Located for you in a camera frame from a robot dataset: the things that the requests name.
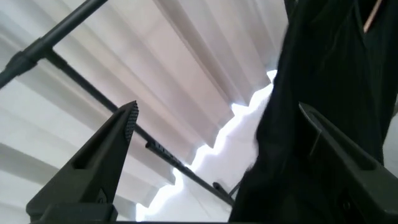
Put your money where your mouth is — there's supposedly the white curtain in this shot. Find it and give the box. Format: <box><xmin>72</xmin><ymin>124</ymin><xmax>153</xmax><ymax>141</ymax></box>
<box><xmin>0</xmin><ymin>0</ymin><xmax>290</xmax><ymax>222</ymax></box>

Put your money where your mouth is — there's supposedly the black garment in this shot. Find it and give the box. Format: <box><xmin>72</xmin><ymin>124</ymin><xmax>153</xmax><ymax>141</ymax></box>
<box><xmin>228</xmin><ymin>0</ymin><xmax>398</xmax><ymax>223</ymax></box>

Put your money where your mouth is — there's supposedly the black clothes rack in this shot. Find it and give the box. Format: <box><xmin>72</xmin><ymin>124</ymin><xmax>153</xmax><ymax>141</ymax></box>
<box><xmin>0</xmin><ymin>0</ymin><xmax>242</xmax><ymax>208</ymax></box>

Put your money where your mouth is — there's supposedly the pink clothes hanger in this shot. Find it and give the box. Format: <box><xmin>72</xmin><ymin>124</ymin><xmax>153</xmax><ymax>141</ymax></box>
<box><xmin>363</xmin><ymin>0</ymin><xmax>384</xmax><ymax>34</ymax></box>

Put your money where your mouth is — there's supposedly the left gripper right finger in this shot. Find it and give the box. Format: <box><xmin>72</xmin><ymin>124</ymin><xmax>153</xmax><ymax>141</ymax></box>
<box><xmin>298</xmin><ymin>102</ymin><xmax>398</xmax><ymax>224</ymax></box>

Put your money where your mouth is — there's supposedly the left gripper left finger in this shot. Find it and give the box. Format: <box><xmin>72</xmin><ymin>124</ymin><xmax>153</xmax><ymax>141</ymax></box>
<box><xmin>26</xmin><ymin>100</ymin><xmax>140</xmax><ymax>222</ymax></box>

